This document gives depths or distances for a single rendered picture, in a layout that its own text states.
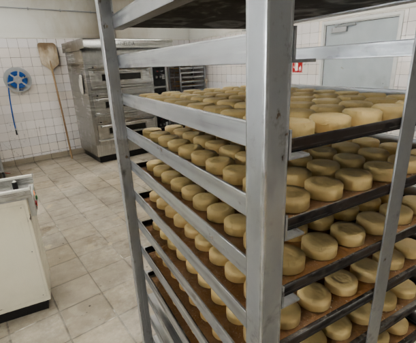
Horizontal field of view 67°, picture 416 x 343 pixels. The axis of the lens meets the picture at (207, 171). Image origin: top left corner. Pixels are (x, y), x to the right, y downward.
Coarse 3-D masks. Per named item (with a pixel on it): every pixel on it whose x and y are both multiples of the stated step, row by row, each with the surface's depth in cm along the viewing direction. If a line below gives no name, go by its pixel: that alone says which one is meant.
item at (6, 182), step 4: (16, 176) 215; (20, 176) 215; (24, 176) 215; (28, 176) 216; (32, 176) 220; (0, 180) 210; (4, 180) 211; (8, 180) 212; (12, 180) 213; (16, 180) 214; (20, 180) 215; (24, 180) 216; (28, 180) 217; (32, 180) 218; (0, 184) 210; (4, 184) 211; (8, 184) 212; (20, 184) 216; (0, 188) 211
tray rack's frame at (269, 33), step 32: (256, 0) 26; (288, 0) 26; (256, 32) 27; (288, 32) 26; (256, 64) 27; (288, 64) 27; (256, 96) 28; (288, 96) 28; (256, 128) 29; (288, 128) 29; (256, 160) 30; (256, 192) 31; (256, 224) 32; (256, 256) 33; (384, 256) 46; (256, 288) 35; (384, 288) 49; (256, 320) 36
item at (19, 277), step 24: (0, 216) 188; (24, 216) 194; (0, 240) 192; (24, 240) 198; (0, 264) 196; (24, 264) 202; (0, 288) 200; (24, 288) 206; (48, 288) 216; (0, 312) 204; (24, 312) 214
